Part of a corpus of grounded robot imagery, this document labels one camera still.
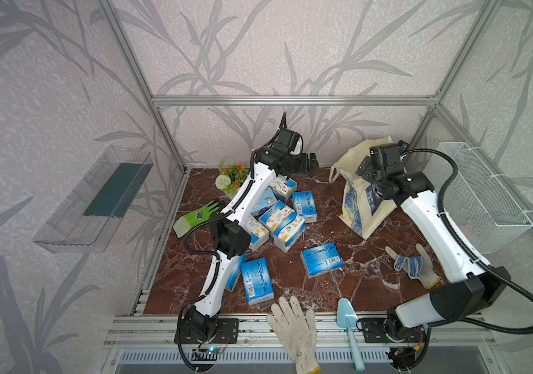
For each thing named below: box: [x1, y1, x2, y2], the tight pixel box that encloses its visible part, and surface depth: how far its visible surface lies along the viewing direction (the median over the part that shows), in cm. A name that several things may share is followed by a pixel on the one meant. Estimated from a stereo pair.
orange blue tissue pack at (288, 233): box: [272, 213, 307, 254], surface depth 90 cm
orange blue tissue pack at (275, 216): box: [258, 200, 296, 234], surface depth 96 cm
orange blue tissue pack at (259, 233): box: [244, 213, 270, 252], surface depth 92 cm
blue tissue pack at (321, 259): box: [300, 242, 344, 279], surface depth 84 cm
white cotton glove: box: [266, 295, 322, 374], surface depth 74 cm
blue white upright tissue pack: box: [291, 190, 318, 224], surface depth 100 cm
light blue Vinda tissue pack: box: [250, 185, 279, 219], surface depth 103 cm
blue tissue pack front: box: [240, 257, 276, 307], surface depth 79 cm
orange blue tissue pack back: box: [269, 173, 298, 202], surface depth 107 cm
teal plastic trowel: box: [336, 296, 366, 372], surface depth 77 cm
